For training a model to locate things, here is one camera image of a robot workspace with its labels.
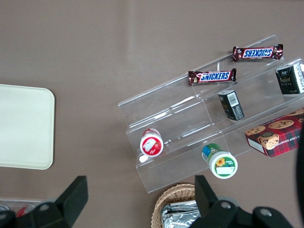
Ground green lid sunflower cup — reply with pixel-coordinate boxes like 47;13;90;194
201;143;238;179

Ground cream plastic tray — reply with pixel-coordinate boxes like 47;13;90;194
0;84;56;170

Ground clear acrylic stepped display stand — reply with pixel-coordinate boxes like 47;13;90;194
118;34;304;193

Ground red tartan cookie box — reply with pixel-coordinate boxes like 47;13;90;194
245;107;304;158

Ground small black barcode box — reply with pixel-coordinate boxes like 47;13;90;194
218;89;245;121

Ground red white drink can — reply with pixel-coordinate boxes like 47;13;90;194
14;204;36;218

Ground foil wrapped sandwich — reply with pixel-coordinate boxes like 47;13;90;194
160;200;202;228

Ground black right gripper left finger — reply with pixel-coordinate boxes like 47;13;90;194
0;175;89;228

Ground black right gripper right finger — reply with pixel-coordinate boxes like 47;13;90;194
190;175;295;228

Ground woven wicker basket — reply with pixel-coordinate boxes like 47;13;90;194
151;182;197;228

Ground black box with gold print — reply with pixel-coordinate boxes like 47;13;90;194
275;63;304;95

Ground Snickers chocolate bar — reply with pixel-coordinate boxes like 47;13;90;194
188;68;238;86
232;43;284;63

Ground clear acrylic can holder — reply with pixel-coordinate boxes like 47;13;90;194
0;199;41;218

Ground red lid yogurt cup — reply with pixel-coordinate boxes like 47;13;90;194
139;128;164;158

